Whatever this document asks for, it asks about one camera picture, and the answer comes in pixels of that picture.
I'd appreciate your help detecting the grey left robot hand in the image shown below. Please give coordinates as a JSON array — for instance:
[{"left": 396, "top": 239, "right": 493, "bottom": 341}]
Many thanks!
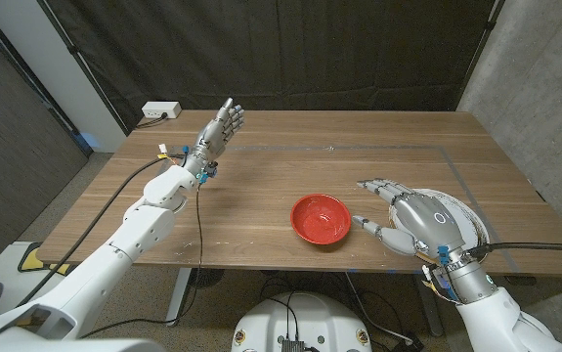
[{"left": 182, "top": 97, "right": 246, "bottom": 178}]

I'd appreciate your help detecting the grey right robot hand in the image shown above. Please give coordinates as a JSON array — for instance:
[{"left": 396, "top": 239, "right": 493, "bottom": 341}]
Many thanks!
[{"left": 352, "top": 178, "right": 467, "bottom": 257}]

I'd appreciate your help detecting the red bowl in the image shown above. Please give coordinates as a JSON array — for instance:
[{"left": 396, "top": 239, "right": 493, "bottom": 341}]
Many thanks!
[{"left": 289, "top": 193, "right": 353, "bottom": 246}]

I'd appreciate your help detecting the white plate with gold rim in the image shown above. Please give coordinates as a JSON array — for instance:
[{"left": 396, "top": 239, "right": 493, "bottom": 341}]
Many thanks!
[{"left": 388, "top": 188, "right": 491, "bottom": 268}]

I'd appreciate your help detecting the white power strip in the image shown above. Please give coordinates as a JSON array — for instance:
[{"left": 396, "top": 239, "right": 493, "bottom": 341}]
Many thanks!
[{"left": 141, "top": 101, "right": 183, "bottom": 120}]

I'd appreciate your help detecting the black fabric backdrop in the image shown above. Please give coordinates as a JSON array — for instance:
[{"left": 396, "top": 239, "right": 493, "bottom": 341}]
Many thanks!
[{"left": 35, "top": 0, "right": 506, "bottom": 136}]

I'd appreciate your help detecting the black floor power adapter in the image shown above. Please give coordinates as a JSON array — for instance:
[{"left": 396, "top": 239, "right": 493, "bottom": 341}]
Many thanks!
[{"left": 391, "top": 334, "right": 426, "bottom": 352}]

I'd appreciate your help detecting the black ribbed round base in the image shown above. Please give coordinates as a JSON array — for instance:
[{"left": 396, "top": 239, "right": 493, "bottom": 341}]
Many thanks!
[{"left": 190, "top": 267, "right": 226, "bottom": 289}]

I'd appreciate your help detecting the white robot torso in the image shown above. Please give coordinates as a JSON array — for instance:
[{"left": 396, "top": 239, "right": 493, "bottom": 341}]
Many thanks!
[{"left": 231, "top": 291, "right": 373, "bottom": 352}]

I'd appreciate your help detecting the black backdrop stand pole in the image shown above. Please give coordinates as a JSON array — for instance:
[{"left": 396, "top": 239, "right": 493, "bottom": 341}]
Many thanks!
[
  {"left": 38, "top": 0, "right": 131, "bottom": 136},
  {"left": 455, "top": 0, "right": 506, "bottom": 111}
]

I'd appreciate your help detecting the white table leg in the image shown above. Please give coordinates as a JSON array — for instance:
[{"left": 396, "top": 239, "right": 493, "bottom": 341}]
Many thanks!
[{"left": 165, "top": 267, "right": 193, "bottom": 328}]

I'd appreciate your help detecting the black box on torso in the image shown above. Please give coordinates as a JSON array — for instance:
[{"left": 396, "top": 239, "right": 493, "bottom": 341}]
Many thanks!
[{"left": 280, "top": 336, "right": 307, "bottom": 352}]

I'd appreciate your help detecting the yellow and black floor mat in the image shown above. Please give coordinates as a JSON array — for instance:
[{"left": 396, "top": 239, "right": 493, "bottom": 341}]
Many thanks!
[{"left": 17, "top": 242, "right": 72, "bottom": 276}]

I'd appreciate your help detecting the thin black left wrist cable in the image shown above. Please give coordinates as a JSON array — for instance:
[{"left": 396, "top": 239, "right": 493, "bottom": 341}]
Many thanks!
[{"left": 79, "top": 183, "right": 206, "bottom": 339}]

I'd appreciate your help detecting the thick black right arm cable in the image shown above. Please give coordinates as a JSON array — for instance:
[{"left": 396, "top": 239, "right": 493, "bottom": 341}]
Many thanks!
[{"left": 465, "top": 242, "right": 562, "bottom": 258}]

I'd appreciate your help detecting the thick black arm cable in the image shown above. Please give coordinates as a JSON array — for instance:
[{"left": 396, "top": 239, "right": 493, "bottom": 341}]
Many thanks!
[
  {"left": 16, "top": 154, "right": 187, "bottom": 307},
  {"left": 465, "top": 242, "right": 562, "bottom": 258}
]

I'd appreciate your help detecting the white floor cable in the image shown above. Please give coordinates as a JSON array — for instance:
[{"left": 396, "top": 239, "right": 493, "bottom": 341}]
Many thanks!
[{"left": 343, "top": 272, "right": 414, "bottom": 346}]

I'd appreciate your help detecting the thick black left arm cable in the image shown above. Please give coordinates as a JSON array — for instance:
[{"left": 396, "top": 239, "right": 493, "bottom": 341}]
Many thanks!
[{"left": 16, "top": 154, "right": 187, "bottom": 307}]

